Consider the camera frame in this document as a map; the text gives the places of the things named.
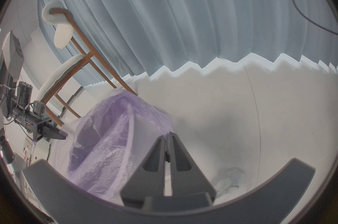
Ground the purple plastic bag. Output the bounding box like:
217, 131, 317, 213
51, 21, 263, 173
66, 90, 176, 202

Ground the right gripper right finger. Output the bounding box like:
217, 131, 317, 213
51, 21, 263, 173
168, 132, 217, 207

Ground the white paper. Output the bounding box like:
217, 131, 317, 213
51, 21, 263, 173
215, 167, 247, 200

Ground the white trash bin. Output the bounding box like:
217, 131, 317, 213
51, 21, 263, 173
127, 104, 172, 192

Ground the pale blue curtain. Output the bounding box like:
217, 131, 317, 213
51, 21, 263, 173
37, 0, 338, 89

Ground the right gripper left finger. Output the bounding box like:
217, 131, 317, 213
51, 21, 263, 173
120, 135, 169, 209

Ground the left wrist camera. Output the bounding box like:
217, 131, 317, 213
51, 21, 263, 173
32, 100, 46, 115

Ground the white padded wooden chair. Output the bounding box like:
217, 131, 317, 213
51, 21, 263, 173
37, 0, 138, 128

